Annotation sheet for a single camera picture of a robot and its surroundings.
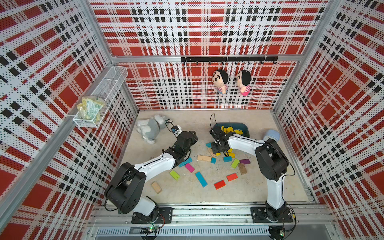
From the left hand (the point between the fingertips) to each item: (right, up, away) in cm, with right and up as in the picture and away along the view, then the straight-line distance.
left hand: (196, 132), depth 89 cm
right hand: (+15, -10, +8) cm, 20 cm away
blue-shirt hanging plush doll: (+15, +33, +2) cm, 36 cm away
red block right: (+22, -26, -1) cm, 34 cm away
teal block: (-4, -18, +5) cm, 19 cm away
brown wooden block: (+28, -22, 0) cm, 36 cm away
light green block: (+24, -19, +3) cm, 31 cm away
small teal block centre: (+19, -16, +2) cm, 25 cm away
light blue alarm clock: (+50, -2, +7) cm, 51 cm away
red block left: (+14, -29, -5) cm, 33 cm away
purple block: (+30, -17, 0) cm, 34 cm away
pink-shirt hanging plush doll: (+30, +33, +4) cm, 45 cm away
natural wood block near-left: (-22, -30, -6) cm, 38 cm away
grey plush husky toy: (-31, +2, +9) cm, 33 cm away
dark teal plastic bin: (+30, +2, +17) cm, 35 cm away
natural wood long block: (+4, -16, +6) cm, 18 cm away
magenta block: (-4, -22, +3) cm, 23 cm away
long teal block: (+4, -29, -2) cm, 29 cm away
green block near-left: (-13, -25, -1) cm, 28 cm away
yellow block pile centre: (+22, -13, +8) cm, 27 cm away
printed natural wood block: (+9, -11, +1) cm, 14 cm away
